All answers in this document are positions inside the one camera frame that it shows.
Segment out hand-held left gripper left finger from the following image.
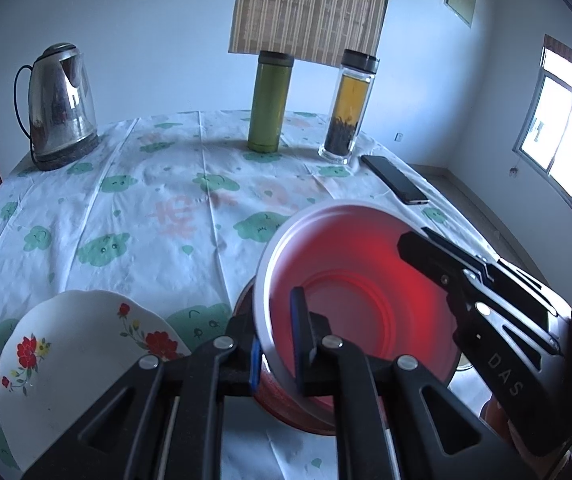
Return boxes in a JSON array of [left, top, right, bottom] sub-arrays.
[[21, 312, 262, 480]]

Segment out red plastic bowl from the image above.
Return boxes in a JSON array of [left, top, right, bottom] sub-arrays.
[[255, 200, 472, 413]]

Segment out glass window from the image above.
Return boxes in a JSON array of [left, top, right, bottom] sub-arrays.
[[512, 35, 572, 211]]

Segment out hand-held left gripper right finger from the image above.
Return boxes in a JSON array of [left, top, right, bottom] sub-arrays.
[[290, 286, 537, 480]]

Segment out black kettle base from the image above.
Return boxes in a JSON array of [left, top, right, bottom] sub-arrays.
[[31, 132, 101, 172]]

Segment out person's right hand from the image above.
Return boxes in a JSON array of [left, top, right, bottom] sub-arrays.
[[480, 392, 522, 456]]

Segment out stainless steel electric kettle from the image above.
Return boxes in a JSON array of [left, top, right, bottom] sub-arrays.
[[13, 42, 99, 158]]

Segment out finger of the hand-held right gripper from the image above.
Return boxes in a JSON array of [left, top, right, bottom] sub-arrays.
[[397, 231, 572, 458], [420, 226, 562, 313]]

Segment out bamboo window blind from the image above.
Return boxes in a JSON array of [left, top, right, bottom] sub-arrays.
[[228, 0, 397, 68]]

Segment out black smartphone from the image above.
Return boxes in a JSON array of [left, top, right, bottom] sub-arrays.
[[361, 154, 429, 206]]

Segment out green thermos bottle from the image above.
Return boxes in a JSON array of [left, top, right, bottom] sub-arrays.
[[247, 50, 295, 153]]

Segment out red flower white plate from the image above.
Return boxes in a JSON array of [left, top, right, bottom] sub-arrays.
[[0, 289, 193, 471]]

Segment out green cloud print tablecloth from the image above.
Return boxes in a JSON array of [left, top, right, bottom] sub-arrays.
[[0, 109, 567, 480]]

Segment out glass tea bottle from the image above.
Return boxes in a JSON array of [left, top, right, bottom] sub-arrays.
[[318, 49, 381, 165]]

